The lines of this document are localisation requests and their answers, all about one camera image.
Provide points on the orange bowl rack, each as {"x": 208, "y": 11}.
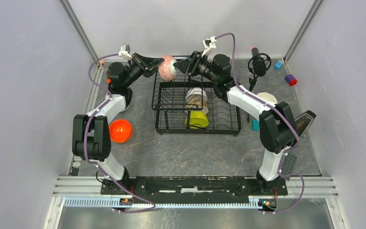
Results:
{"x": 120, "y": 131}

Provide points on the blue block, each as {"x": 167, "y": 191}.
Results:
{"x": 278, "y": 64}

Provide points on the beige ceramic bowl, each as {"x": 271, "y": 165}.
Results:
{"x": 268, "y": 97}

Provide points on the black microphone on tripod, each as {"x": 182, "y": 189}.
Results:
{"x": 258, "y": 65}

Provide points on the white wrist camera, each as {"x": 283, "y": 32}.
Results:
{"x": 125, "y": 52}
{"x": 209, "y": 45}

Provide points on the patterned cream bowl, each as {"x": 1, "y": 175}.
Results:
{"x": 198, "y": 105}

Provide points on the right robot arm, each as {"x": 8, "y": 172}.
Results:
{"x": 277, "y": 129}

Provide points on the white bowl behind rack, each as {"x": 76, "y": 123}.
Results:
{"x": 196, "y": 93}

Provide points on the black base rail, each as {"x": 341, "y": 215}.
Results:
{"x": 193, "y": 189}

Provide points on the lime green bowl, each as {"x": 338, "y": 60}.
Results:
{"x": 196, "y": 120}

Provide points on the purple red block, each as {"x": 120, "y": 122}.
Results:
{"x": 290, "y": 80}

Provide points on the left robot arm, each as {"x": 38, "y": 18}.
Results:
{"x": 91, "y": 139}

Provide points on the pink floral bowl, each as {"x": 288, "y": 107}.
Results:
{"x": 166, "y": 69}

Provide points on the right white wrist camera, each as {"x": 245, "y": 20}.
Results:
{"x": 209, "y": 45}

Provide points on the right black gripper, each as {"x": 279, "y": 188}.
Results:
{"x": 184, "y": 65}

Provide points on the teal block on table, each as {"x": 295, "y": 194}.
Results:
{"x": 255, "y": 125}

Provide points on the black wire dish rack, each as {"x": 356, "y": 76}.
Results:
{"x": 168, "y": 101}

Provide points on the grey lego baseplate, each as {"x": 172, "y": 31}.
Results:
{"x": 288, "y": 166}

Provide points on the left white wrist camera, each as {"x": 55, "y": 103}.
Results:
{"x": 125, "y": 52}

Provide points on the white bowl grey rim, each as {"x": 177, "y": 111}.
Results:
{"x": 127, "y": 103}

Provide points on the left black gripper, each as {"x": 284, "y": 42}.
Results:
{"x": 145, "y": 62}

